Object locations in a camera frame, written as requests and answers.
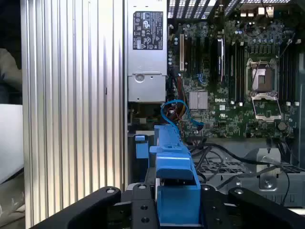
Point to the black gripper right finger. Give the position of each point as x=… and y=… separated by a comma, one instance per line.
x=262, y=210

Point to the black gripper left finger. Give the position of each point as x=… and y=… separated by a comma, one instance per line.
x=100, y=207

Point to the hard disk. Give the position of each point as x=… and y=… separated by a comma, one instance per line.
x=176, y=162

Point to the grey metal disk bay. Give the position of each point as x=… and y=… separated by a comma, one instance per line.
x=131, y=162

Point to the black RAM slot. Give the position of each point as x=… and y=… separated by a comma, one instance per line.
x=241, y=71
x=284, y=71
x=233, y=71
x=294, y=71

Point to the black expansion slot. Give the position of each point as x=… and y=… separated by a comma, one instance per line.
x=198, y=52
x=188, y=52
x=207, y=52

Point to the white expansion slot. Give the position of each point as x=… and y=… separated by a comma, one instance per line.
x=181, y=52

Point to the round silver coin battery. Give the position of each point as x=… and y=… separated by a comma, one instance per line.
x=282, y=125

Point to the metal socket cover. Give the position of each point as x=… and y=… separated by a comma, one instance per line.
x=269, y=117

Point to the green Dell motherboard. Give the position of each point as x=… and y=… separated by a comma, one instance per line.
x=226, y=124

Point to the white flat board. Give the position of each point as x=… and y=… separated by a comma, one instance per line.
x=9, y=138

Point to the silver finned chipset heatsink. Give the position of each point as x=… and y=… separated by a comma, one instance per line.
x=198, y=100

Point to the CPU socket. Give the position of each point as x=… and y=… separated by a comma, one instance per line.
x=264, y=78

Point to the thin metal locking lever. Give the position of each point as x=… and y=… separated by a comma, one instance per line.
x=257, y=72

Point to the black and silver PC case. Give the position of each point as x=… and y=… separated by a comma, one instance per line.
x=125, y=71

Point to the blue SATA port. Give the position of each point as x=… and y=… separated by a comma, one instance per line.
x=201, y=78

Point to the silver power supply unit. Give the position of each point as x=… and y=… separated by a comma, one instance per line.
x=147, y=62

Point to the person in beige clothing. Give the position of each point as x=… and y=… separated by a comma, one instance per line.
x=9, y=69

